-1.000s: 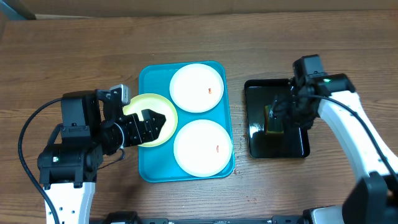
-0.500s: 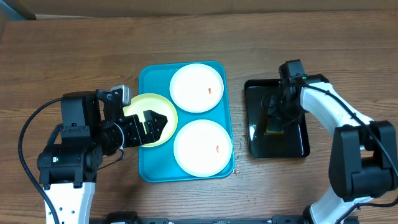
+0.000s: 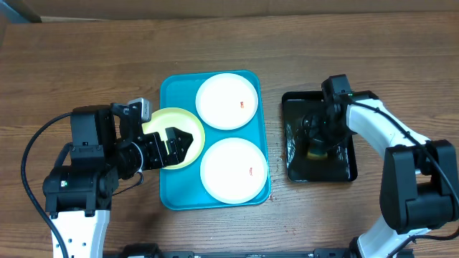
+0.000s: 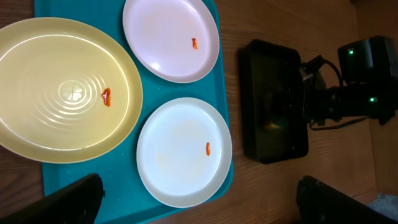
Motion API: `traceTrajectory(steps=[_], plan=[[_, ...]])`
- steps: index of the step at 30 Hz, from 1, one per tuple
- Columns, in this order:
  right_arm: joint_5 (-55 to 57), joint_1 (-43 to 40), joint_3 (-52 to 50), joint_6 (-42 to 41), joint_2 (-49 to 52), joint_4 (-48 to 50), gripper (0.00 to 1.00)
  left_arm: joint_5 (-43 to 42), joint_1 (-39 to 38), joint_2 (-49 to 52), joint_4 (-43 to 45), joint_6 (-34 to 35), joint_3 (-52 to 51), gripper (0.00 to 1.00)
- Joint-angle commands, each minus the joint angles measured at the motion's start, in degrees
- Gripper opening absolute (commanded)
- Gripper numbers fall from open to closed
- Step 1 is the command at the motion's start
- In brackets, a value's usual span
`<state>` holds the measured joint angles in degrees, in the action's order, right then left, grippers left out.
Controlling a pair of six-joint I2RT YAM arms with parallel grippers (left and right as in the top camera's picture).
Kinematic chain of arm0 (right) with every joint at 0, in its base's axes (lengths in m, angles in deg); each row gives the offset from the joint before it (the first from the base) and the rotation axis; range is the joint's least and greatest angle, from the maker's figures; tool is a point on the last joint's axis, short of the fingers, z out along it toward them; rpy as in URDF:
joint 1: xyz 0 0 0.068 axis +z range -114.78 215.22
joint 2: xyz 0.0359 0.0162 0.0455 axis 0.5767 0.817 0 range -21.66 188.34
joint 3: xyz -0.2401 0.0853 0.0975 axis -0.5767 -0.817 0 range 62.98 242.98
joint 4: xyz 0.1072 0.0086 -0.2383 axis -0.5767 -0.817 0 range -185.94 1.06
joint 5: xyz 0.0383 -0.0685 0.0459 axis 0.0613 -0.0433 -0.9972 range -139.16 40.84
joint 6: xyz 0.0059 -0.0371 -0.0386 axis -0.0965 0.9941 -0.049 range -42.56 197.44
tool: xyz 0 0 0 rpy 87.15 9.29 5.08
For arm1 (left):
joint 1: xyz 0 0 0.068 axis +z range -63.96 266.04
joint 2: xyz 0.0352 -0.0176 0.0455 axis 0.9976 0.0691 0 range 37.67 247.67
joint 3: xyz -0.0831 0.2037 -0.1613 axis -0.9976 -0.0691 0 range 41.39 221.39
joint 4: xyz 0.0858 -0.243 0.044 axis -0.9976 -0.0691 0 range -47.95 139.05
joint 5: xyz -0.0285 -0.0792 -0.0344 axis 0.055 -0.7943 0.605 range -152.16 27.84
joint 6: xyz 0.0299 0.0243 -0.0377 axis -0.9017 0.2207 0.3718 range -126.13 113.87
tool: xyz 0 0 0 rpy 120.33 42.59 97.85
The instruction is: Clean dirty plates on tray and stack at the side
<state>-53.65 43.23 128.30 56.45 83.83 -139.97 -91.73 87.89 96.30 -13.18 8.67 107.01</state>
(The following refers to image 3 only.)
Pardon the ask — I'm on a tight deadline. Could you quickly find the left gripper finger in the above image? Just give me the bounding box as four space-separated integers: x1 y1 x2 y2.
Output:
165 127 194 147
166 141 191 166

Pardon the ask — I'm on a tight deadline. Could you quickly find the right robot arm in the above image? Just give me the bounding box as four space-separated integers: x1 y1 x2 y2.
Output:
303 75 458 257

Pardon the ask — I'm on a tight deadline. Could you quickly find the white plate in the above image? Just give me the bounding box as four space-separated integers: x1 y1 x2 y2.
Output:
195 73 259 130
200 138 268 204

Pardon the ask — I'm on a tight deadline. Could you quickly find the black tray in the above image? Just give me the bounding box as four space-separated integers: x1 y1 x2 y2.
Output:
282 91 358 183

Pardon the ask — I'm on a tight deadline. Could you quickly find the teal plastic tray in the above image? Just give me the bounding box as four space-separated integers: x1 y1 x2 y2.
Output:
159 70 268 211

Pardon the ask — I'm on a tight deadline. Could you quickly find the yellow plate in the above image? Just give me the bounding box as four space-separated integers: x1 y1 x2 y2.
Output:
142 107 205 170

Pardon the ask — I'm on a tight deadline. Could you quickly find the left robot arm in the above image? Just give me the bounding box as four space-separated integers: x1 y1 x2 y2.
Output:
43 100 194 257

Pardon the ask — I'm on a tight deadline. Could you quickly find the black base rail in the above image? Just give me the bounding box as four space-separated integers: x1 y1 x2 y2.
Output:
117 244 360 258

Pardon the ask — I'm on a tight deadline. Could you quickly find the yellow green sponge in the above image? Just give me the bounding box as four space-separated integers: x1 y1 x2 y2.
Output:
306 146 328 160

